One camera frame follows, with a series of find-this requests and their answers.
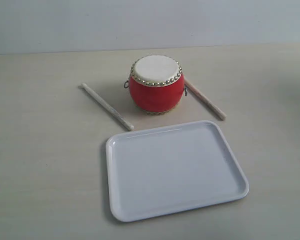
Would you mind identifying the white plastic tray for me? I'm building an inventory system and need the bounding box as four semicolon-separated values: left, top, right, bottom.
105;120;249;222

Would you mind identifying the white drumstick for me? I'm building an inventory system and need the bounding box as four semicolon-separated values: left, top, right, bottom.
184;78;227;121
78;83;134;131

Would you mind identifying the small red drum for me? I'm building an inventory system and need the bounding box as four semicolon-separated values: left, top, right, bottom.
124;55;188;114

